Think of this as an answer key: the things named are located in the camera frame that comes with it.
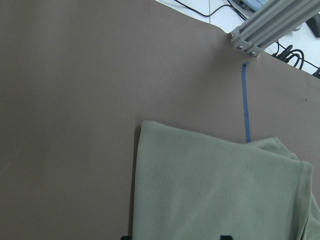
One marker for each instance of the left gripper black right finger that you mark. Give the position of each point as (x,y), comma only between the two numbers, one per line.
(226,237)

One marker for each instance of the olive green long-sleeve shirt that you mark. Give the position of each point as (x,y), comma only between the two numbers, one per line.
(192,186)

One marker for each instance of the aluminium frame post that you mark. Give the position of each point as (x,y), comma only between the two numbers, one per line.
(271,22)

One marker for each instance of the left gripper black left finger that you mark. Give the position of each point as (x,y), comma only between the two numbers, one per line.
(126,237)

